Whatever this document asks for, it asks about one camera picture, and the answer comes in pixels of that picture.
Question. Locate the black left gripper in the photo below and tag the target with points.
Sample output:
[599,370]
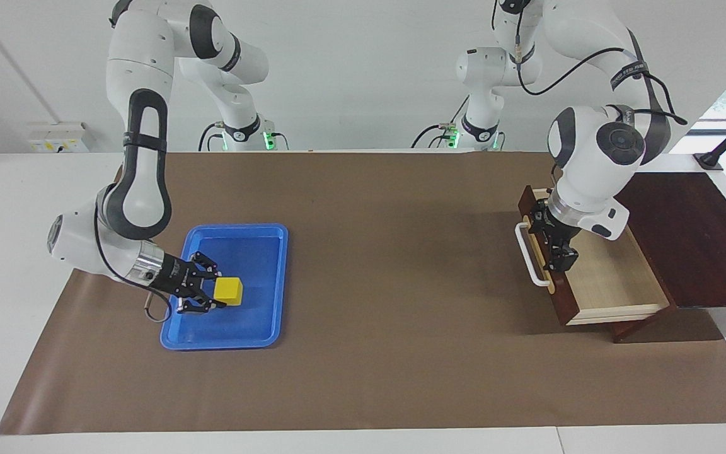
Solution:
[555,227]

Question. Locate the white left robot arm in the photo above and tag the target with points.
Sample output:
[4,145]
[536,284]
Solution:
[590,157]

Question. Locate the yellow cube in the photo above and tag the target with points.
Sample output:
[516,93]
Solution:
[229,291]

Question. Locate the brown table mat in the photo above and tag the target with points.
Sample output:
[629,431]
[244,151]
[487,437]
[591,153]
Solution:
[401,366]

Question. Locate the blue plastic tray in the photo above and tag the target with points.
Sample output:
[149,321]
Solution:
[256,315]

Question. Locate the wooden drawer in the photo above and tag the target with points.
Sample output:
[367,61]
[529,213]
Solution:
[609,287]

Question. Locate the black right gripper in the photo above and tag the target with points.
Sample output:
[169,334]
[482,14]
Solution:
[177,277]

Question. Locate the white wall socket box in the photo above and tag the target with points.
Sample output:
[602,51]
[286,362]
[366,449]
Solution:
[60,139]

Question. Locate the dark wooden drawer cabinet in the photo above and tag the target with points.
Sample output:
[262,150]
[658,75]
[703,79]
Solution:
[697,239]

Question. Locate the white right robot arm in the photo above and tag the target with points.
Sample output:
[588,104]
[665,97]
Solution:
[142,176]

